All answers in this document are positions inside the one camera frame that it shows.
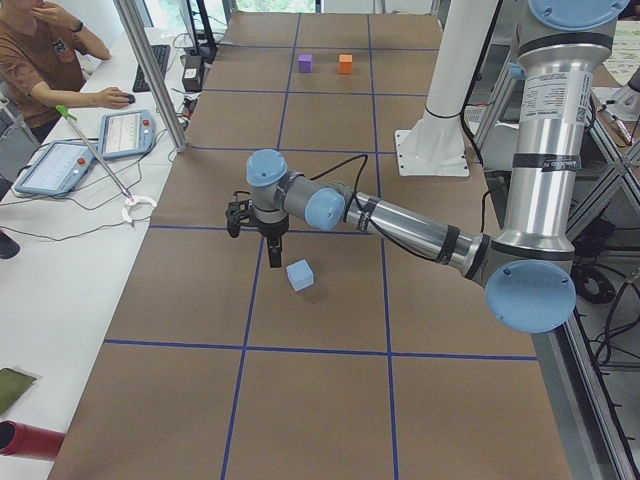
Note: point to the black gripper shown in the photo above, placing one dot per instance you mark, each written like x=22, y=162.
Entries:
x=273, y=231

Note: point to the light blue foam block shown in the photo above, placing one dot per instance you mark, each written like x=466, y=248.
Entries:
x=300, y=275

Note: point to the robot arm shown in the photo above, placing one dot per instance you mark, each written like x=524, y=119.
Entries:
x=525, y=268

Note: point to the purple foam block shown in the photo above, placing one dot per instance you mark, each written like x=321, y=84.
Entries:
x=305, y=63

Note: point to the orange foam block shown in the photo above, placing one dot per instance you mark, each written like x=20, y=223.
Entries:
x=345, y=64

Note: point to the grabber reacher tool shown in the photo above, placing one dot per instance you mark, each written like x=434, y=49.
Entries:
x=130, y=200

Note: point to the black power adapter box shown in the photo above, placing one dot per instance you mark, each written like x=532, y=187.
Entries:
x=193, y=73

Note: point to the right teach pendant tablet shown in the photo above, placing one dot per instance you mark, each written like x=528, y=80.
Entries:
x=126, y=134

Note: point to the teach pendant tablet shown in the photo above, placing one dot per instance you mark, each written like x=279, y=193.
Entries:
x=126, y=134
x=57, y=171

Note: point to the monitor stand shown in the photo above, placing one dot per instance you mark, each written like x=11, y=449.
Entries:
x=204, y=41

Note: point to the left teach pendant tablet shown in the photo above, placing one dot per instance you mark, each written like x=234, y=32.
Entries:
x=57, y=171

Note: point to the person in brown shirt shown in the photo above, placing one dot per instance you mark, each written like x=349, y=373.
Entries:
x=40, y=45

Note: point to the green cloth pouch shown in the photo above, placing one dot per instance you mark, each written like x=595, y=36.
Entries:
x=13, y=385

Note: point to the red cylinder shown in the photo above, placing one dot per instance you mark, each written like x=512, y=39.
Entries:
x=27, y=441

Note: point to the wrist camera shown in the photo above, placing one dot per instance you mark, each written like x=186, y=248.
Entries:
x=238, y=214

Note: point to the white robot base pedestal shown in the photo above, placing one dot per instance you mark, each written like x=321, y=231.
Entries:
x=435, y=145

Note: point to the aluminium frame post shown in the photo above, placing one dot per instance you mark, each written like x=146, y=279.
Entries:
x=134, y=28

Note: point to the aluminium frame rack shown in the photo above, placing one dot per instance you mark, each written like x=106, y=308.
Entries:
x=595, y=250

